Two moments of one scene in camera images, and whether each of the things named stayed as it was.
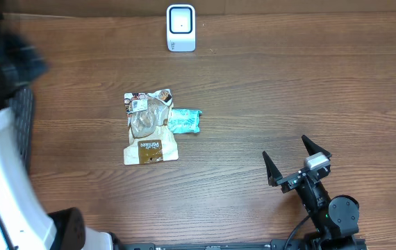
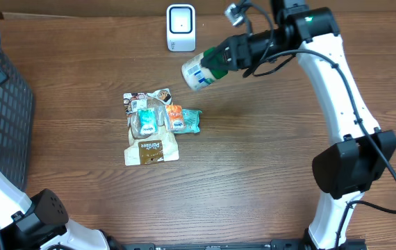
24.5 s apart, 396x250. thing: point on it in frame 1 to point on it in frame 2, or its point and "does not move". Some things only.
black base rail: (276, 244) does not move
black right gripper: (291, 181) to (240, 55)
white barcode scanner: (181, 28) does not move
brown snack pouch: (149, 115) does not move
